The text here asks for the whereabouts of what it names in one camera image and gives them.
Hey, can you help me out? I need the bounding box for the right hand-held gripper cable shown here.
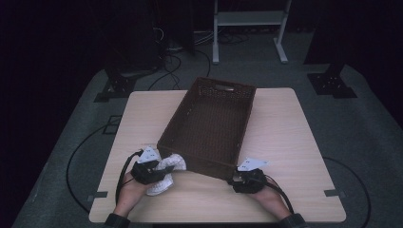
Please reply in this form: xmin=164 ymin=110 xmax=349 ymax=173
xmin=265 ymin=175 xmax=295 ymax=215

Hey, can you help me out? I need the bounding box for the hand-held gripper cable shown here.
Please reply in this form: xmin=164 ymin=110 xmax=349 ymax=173
xmin=115 ymin=149 xmax=144 ymax=204
xmin=265 ymin=175 xmax=295 ymax=215

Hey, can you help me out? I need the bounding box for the black tape square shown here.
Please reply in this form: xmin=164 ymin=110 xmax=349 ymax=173
xmin=101 ymin=115 xmax=124 ymax=135

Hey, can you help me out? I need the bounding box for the white metal stand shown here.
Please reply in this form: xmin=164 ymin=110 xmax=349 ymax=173
xmin=212 ymin=0 xmax=293 ymax=66

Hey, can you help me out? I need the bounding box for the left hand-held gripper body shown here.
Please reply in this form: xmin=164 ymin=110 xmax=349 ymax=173
xmin=130 ymin=145 xmax=166 ymax=185

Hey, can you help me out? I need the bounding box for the grey tape strip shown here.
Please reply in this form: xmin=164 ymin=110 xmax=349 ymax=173
xmin=86 ymin=191 xmax=109 ymax=203
xmin=323 ymin=188 xmax=347 ymax=199

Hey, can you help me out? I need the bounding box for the dark brown woven basket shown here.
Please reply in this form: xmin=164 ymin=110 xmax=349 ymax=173
xmin=156 ymin=76 xmax=258 ymax=181

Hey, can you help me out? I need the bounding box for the black stand base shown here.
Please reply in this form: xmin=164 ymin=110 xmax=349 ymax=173
xmin=306 ymin=62 xmax=358 ymax=100
xmin=93 ymin=66 xmax=160 ymax=104

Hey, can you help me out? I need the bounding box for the black floor cable loop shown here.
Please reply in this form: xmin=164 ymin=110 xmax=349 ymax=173
xmin=65 ymin=123 xmax=119 ymax=214
xmin=322 ymin=156 xmax=372 ymax=228

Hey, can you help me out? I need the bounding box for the person's right hand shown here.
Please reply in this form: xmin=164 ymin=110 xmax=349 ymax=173
xmin=249 ymin=186 xmax=285 ymax=212

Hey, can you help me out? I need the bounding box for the person's left hand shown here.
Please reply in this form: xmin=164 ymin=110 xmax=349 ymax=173
xmin=119 ymin=172 xmax=150 ymax=209

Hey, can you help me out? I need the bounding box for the bundle of black floor cables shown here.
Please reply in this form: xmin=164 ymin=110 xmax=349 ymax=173
xmin=146 ymin=27 xmax=212 ymax=91

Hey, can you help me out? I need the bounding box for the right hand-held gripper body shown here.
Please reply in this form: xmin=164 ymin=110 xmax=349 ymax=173
xmin=232 ymin=157 xmax=270 ymax=194

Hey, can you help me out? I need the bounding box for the left hand-held gripper cable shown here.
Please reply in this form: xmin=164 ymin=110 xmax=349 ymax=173
xmin=115 ymin=149 xmax=144 ymax=204

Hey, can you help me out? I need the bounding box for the white cloth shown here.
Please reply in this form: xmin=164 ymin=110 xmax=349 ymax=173
xmin=145 ymin=153 xmax=187 ymax=197

